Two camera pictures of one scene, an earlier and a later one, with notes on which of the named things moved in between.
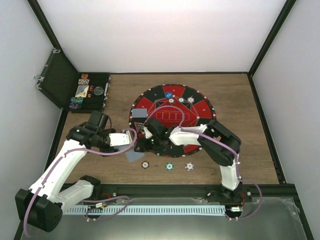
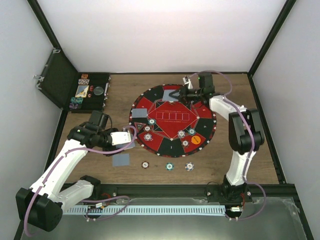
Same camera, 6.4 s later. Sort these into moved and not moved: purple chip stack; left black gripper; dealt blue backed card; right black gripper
Moved: right black gripper; dealt blue backed card
Not moved: left black gripper; purple chip stack
